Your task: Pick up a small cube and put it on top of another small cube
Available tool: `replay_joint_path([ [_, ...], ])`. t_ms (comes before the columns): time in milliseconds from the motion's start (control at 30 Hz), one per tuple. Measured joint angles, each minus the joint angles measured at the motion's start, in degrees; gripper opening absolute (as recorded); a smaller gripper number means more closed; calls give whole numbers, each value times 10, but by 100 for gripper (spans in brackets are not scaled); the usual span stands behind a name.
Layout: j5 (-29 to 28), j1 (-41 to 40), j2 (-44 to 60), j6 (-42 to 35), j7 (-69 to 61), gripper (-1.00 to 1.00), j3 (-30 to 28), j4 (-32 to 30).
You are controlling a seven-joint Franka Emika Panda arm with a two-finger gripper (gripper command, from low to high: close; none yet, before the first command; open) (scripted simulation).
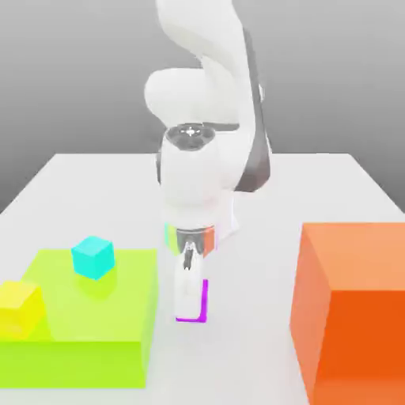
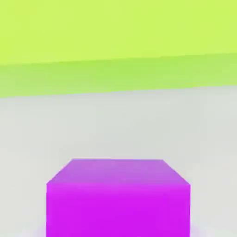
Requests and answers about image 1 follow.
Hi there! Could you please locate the large lime green box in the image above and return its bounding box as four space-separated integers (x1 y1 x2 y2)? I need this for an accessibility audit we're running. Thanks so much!
0 248 159 390

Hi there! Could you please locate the small magenta cube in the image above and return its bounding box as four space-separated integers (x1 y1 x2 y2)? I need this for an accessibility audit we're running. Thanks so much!
175 278 210 324

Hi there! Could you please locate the small cyan cube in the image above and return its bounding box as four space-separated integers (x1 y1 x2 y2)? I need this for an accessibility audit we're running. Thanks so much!
70 235 116 282

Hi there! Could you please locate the small yellow cube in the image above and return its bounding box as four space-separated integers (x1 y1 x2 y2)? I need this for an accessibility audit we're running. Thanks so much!
0 279 44 342

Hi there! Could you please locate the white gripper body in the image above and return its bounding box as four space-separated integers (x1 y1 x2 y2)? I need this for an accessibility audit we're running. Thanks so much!
174 250 204 320

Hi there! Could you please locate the large orange box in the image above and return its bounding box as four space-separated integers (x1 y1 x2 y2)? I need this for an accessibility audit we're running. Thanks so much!
289 221 405 405

